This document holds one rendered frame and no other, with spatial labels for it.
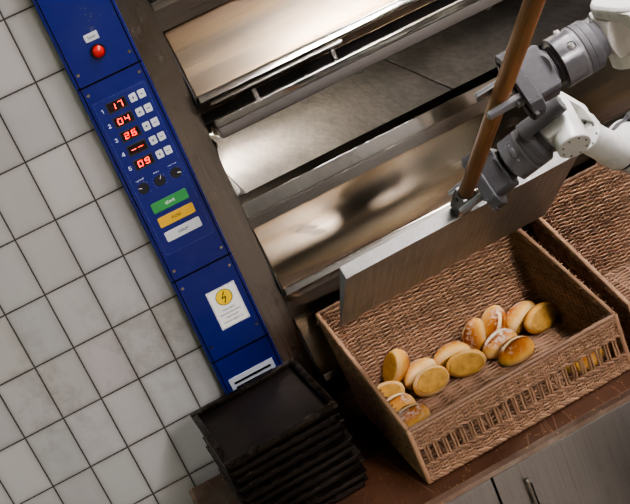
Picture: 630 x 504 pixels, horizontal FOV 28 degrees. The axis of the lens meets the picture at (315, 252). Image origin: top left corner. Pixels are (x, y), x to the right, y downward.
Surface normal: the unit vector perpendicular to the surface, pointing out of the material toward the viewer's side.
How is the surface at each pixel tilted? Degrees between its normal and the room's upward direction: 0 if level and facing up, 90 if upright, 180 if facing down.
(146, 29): 90
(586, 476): 90
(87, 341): 90
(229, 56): 70
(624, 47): 94
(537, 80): 51
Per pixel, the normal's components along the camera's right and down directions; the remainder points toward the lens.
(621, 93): 0.17, 0.00
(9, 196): 0.31, 0.30
